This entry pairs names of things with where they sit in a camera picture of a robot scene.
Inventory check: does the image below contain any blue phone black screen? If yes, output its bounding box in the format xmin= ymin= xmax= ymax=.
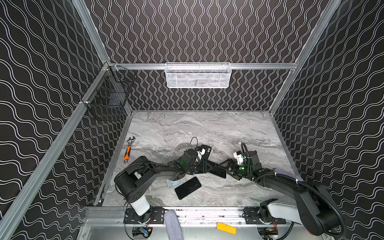
xmin=209 ymin=164 xmax=227 ymax=179

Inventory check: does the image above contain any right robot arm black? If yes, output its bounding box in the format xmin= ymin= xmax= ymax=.
xmin=219 ymin=151 xmax=347 ymax=238

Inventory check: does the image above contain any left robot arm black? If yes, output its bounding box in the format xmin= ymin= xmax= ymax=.
xmin=114 ymin=145 xmax=213 ymax=217

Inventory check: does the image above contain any black phone on table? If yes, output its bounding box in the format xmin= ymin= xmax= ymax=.
xmin=175 ymin=177 xmax=202 ymax=200

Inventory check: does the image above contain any light blue phone case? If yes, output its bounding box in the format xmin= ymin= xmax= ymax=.
xmin=166 ymin=180 xmax=180 ymax=189

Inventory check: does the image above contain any purple grey cloth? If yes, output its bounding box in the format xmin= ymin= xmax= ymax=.
xmin=274 ymin=168 xmax=303 ymax=182

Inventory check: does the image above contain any yellow card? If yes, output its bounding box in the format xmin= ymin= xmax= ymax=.
xmin=217 ymin=223 xmax=237 ymax=235

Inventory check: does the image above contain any orange adjustable wrench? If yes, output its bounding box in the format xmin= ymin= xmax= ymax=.
xmin=124 ymin=137 xmax=136 ymax=163

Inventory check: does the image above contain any white mesh basket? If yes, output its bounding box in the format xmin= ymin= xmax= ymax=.
xmin=165 ymin=62 xmax=232 ymax=89

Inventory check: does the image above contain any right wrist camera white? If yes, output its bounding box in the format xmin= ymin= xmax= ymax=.
xmin=233 ymin=151 xmax=245 ymax=166

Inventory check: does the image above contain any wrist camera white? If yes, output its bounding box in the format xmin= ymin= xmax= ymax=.
xmin=233 ymin=151 xmax=245 ymax=166
xmin=195 ymin=146 xmax=206 ymax=159

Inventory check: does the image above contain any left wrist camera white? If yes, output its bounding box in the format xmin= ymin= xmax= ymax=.
xmin=195 ymin=146 xmax=206 ymax=159

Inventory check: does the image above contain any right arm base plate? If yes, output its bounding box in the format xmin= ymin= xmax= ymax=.
xmin=242 ymin=207 xmax=287 ymax=225

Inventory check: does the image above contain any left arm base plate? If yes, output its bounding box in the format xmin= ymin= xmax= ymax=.
xmin=124 ymin=207 xmax=166 ymax=225

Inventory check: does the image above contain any black wire basket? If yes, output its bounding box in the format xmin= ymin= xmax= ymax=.
xmin=85 ymin=66 xmax=137 ymax=122

